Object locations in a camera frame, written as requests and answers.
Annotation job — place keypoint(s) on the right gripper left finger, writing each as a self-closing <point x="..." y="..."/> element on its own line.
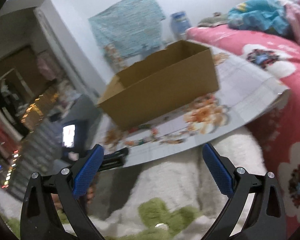
<point x="39" y="218"/>

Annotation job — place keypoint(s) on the brown cardboard box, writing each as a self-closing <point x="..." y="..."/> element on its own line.
<point x="162" y="82"/>

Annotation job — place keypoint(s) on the blue cartoon blanket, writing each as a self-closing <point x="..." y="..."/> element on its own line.
<point x="267" y="16"/>

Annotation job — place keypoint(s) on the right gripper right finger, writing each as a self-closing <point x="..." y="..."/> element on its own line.
<point x="266" y="218"/>

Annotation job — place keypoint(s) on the teal patterned wall cloth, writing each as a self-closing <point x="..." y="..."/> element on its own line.
<point x="130" y="26"/>

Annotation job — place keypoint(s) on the blue water dispenser bottle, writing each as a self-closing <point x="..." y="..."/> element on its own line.
<point x="179" y="24"/>

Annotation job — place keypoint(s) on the white checked floral mat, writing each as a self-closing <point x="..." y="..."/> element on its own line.
<point x="245" y="93"/>

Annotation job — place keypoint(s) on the white fluffy blanket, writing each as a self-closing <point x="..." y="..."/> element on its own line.
<point x="171" y="198"/>

